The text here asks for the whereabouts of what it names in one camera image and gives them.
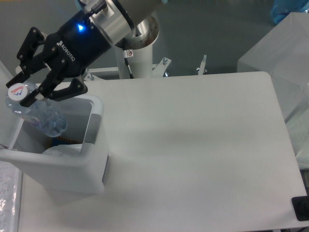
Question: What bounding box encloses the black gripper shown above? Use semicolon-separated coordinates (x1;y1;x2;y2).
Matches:
6;11;111;107

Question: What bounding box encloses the clear crushed plastic bottle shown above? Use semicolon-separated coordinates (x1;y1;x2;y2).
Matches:
5;81;68;137

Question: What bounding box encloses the white plastic wrapper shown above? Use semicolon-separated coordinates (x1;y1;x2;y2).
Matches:
42;144;82;157

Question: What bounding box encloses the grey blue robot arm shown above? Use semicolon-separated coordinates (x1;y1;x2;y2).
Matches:
6;0;163;107

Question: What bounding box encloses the white open trash can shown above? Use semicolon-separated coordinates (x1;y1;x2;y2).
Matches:
0;60;109;195

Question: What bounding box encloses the blue yellow snack packet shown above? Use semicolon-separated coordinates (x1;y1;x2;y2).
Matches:
52;136;80;144

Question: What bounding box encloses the paper sheet in sleeve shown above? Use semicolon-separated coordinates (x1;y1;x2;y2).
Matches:
0;161;23;232

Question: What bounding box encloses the translucent plastic box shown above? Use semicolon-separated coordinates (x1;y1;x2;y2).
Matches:
237;13;309;170

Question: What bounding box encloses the blue water jug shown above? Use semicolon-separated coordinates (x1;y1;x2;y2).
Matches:
270;0;309;25

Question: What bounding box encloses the black device at edge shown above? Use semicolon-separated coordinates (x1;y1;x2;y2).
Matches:
292;196;309;221

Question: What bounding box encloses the white mounting bracket left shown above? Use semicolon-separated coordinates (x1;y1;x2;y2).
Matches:
82;67;120;81

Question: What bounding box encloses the white mounting bracket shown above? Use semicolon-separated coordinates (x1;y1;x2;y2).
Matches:
152;57;172;77
82;67;120;81
196;54;208;75

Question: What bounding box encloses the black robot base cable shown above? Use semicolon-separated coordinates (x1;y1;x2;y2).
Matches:
123;49;135;79

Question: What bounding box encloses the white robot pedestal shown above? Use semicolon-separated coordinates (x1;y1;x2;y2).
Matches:
114;45;153;79

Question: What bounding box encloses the white mounting bracket far right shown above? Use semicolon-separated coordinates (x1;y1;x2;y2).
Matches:
196;54;208;75

